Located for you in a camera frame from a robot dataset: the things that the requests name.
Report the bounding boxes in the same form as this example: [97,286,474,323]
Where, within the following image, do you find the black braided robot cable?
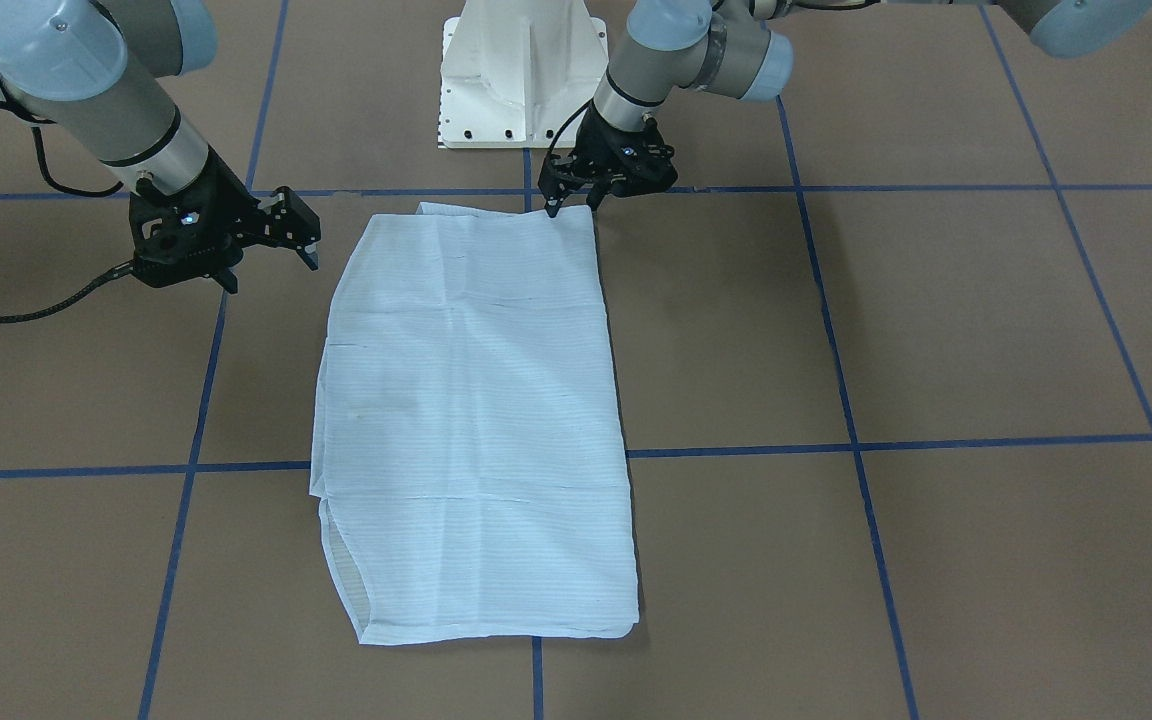
[0,94,137,325]

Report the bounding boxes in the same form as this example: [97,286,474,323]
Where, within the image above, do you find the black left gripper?
[538,104,679,219]

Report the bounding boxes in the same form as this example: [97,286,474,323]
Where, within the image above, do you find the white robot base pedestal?
[435,1,608,150]

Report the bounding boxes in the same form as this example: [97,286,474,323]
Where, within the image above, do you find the light blue button shirt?
[308,202,641,646]

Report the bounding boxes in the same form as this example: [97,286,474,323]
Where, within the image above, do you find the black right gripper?
[129,149,323,293]

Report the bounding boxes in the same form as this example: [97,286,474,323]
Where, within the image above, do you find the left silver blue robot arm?
[532,1,1152,217]

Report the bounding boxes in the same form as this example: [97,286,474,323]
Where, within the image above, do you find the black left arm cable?
[544,98,593,161]

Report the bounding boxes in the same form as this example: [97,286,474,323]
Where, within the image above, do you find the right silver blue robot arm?
[0,1,323,293]

